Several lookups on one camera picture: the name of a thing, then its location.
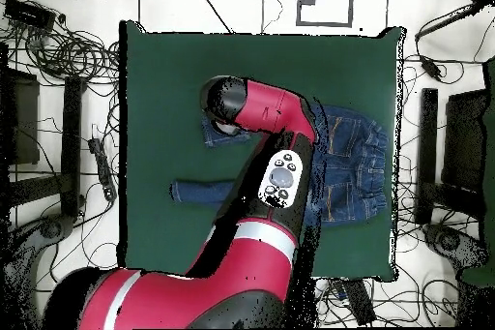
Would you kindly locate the black stand beam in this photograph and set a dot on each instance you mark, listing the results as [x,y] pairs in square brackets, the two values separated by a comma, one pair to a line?
[427,152]
[71,144]

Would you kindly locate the dark flat panel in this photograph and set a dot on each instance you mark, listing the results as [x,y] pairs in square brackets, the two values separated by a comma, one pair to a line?
[464,140]
[25,125]

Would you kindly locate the black box device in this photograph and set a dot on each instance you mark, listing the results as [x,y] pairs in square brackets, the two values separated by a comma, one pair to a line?
[29,14]

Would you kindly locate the black power adapter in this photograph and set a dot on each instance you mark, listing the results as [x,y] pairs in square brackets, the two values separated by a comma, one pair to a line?
[431,67]

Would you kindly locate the black tube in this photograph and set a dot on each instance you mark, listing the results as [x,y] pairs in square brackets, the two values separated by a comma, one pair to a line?
[448,20]

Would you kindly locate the grey round stand foot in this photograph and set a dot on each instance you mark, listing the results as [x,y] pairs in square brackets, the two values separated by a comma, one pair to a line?
[448,243]
[54,227]

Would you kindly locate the dark green table cloth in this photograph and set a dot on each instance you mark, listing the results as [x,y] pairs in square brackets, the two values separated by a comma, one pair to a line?
[174,74]

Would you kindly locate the blue denim jeans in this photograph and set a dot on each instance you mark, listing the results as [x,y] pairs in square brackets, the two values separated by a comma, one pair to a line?
[355,175]

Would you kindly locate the black power strip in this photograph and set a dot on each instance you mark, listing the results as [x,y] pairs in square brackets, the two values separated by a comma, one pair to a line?
[102,167]

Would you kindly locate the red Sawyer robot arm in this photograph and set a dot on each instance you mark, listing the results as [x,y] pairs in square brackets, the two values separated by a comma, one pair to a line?
[251,260]

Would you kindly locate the black oblong device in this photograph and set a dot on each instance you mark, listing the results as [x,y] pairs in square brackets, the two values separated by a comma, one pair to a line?
[359,301]

